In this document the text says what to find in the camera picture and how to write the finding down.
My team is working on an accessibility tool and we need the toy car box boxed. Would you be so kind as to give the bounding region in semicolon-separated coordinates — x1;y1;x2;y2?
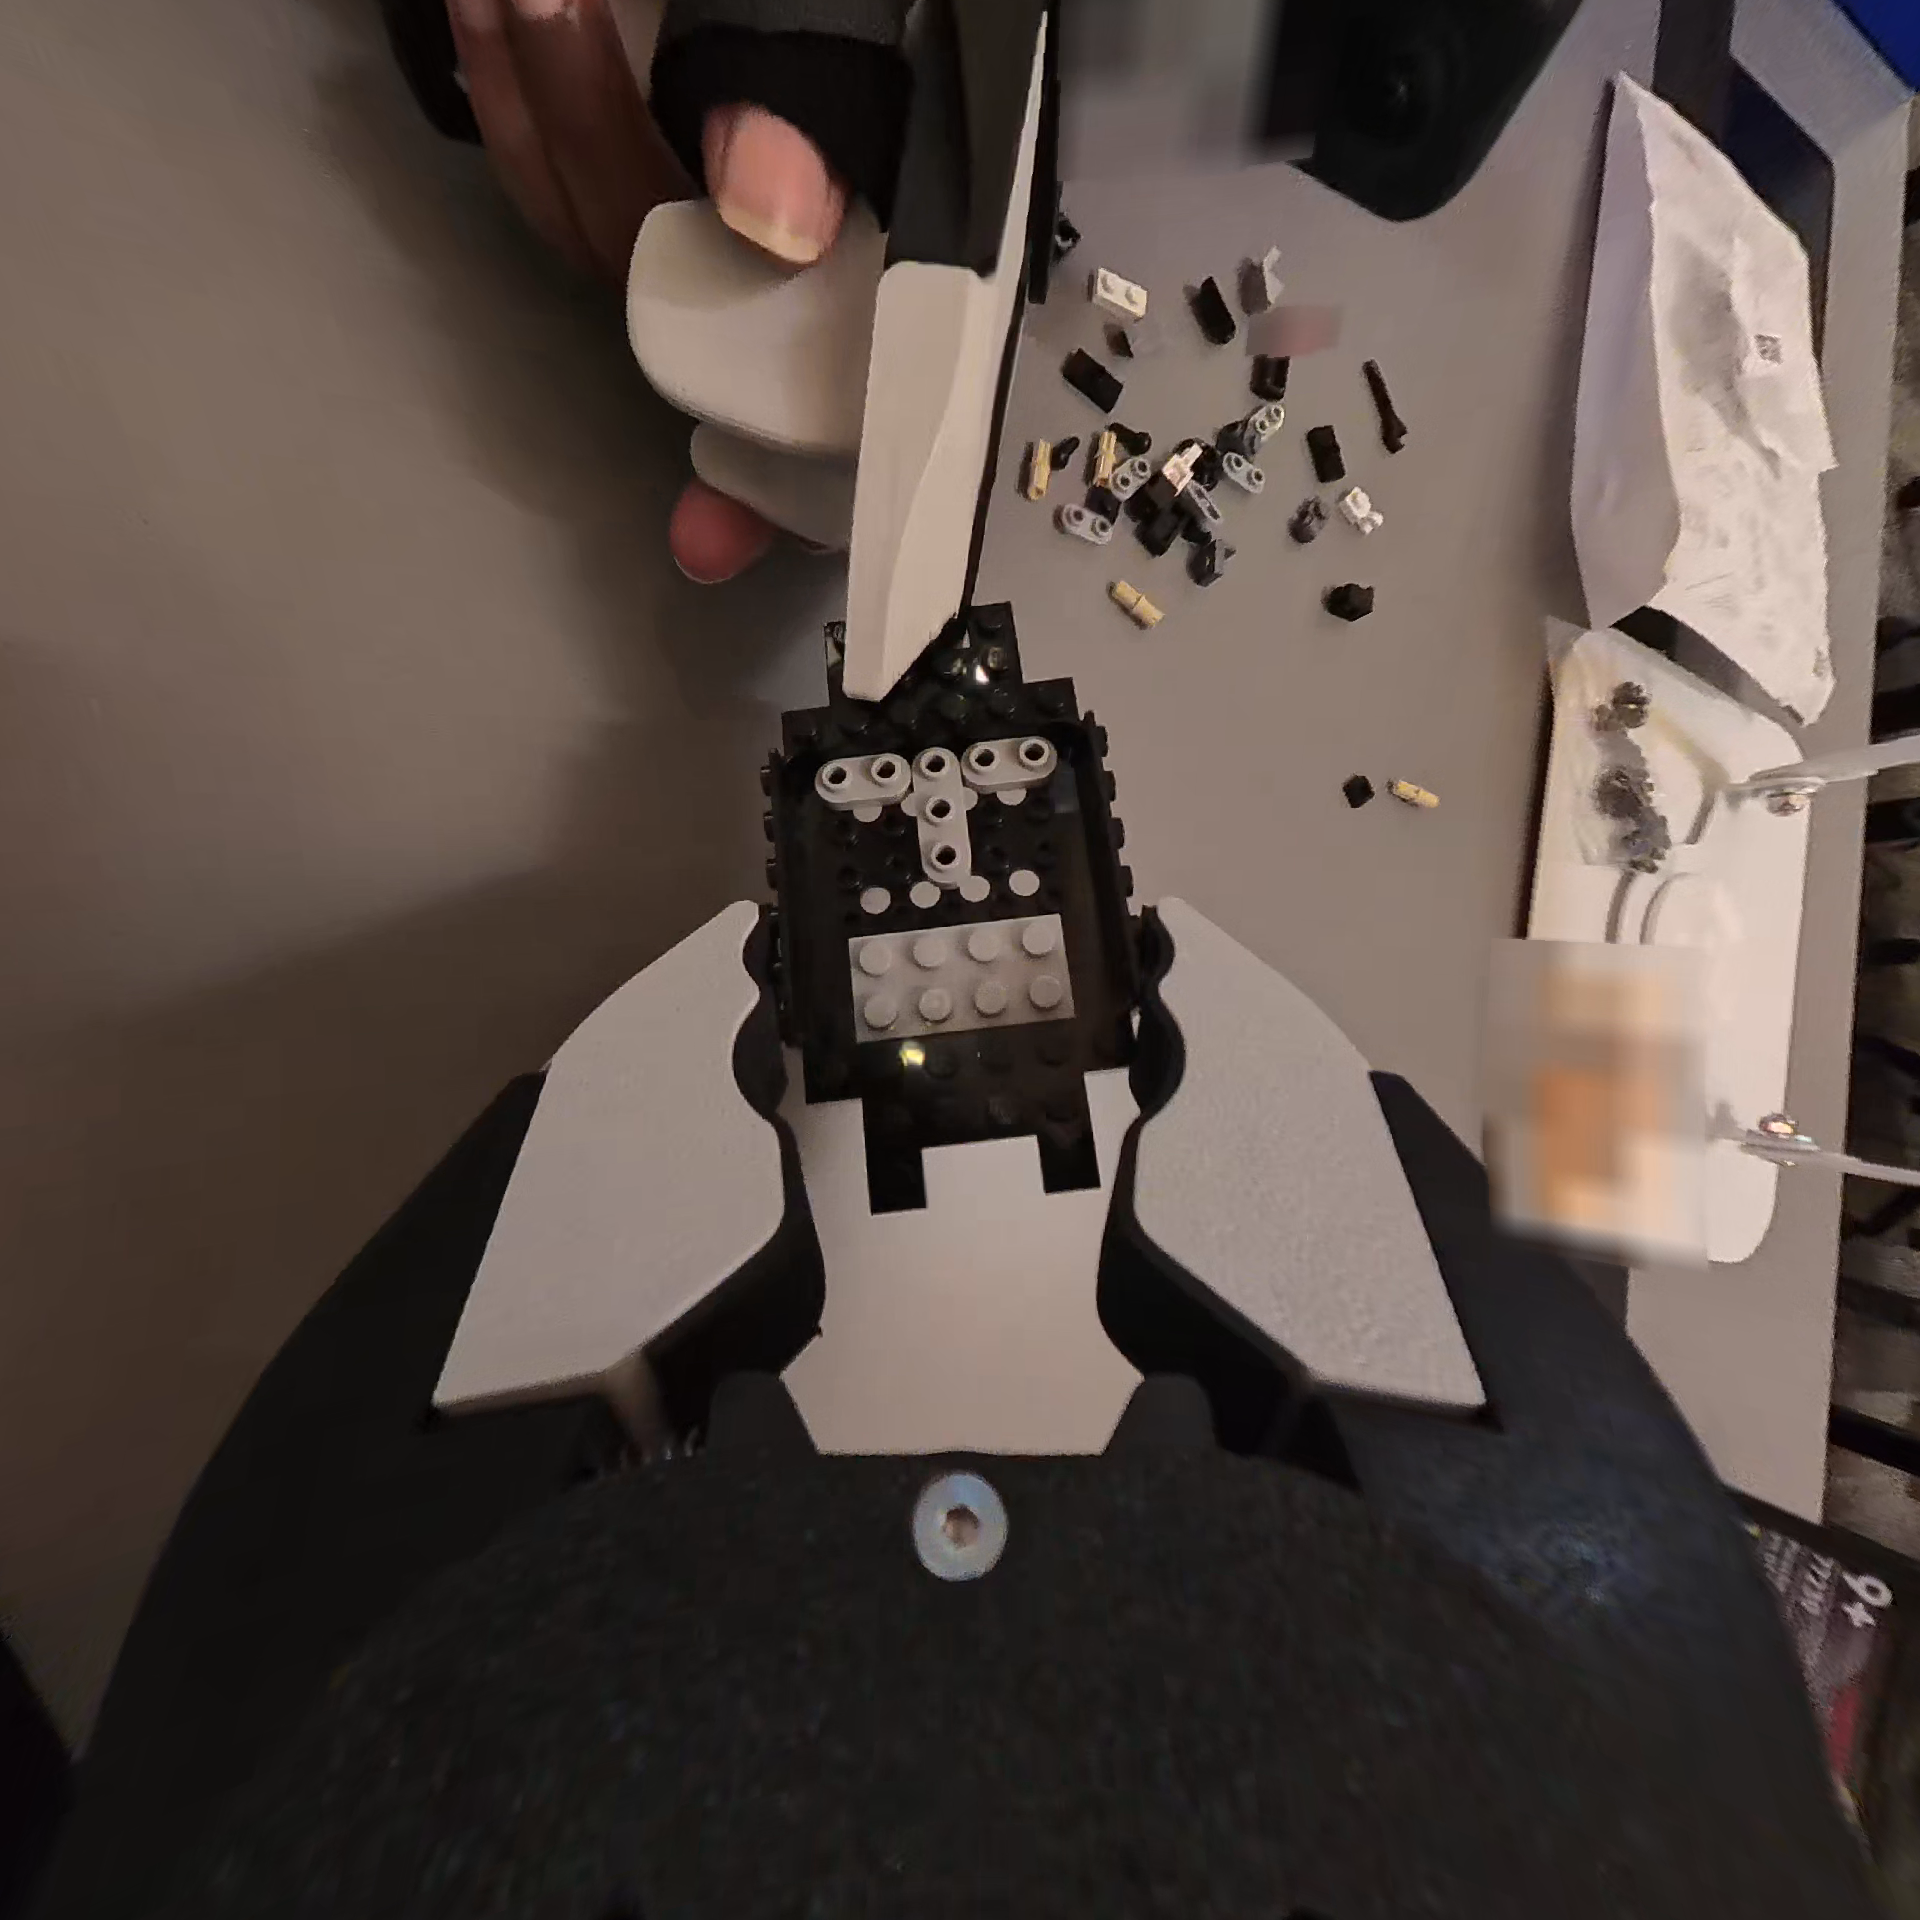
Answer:
1737;1511;1920;1920

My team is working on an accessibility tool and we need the grey desk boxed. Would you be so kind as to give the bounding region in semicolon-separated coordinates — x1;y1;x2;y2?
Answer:
0;0;1875;1729

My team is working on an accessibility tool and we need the pile of small brick pieces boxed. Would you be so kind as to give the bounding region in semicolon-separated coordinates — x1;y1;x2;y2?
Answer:
1024;210;1422;633

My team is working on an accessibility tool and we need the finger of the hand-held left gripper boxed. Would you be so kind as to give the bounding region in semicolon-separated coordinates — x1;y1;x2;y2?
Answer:
839;17;1055;706

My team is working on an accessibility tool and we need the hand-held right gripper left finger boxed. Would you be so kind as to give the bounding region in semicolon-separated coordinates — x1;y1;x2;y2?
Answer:
429;896;832;1419

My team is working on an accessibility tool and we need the black brick plate assembly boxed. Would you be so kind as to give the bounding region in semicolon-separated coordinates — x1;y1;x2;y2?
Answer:
757;600;1144;1213

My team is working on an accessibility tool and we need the clear bag of pieces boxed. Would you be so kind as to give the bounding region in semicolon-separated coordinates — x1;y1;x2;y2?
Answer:
1549;620;1800;904

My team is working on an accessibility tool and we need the torn white paper bag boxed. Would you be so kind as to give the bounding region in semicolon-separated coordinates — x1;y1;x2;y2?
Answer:
1567;72;1842;724

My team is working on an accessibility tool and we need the light grey brick plate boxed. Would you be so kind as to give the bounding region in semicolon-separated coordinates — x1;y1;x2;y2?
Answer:
848;915;1072;1052

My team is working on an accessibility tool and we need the person's left hand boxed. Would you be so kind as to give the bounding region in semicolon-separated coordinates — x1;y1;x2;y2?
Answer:
448;0;845;587

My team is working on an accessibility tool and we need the light grey long link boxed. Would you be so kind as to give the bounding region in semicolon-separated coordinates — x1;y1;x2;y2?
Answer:
910;745;975;887

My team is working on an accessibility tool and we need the white book stand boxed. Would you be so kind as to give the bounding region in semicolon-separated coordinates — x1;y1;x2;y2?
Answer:
1522;615;1920;1273

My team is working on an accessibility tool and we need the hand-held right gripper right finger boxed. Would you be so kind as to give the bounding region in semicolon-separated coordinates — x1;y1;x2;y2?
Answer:
1096;896;1490;1415

